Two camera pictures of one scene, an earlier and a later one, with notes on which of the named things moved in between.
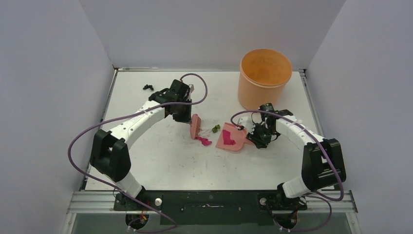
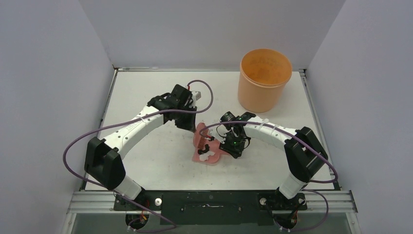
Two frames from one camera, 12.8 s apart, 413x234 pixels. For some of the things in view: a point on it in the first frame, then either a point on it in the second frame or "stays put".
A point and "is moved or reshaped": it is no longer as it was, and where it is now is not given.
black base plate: x=210 y=207 stays put
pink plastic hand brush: x=195 y=126 is moved or reshaped
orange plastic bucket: x=263 y=73 stays put
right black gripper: x=258 y=136 → x=230 y=149
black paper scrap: x=146 y=87 → x=206 y=149
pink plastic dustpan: x=239 y=136 is moved or reshaped
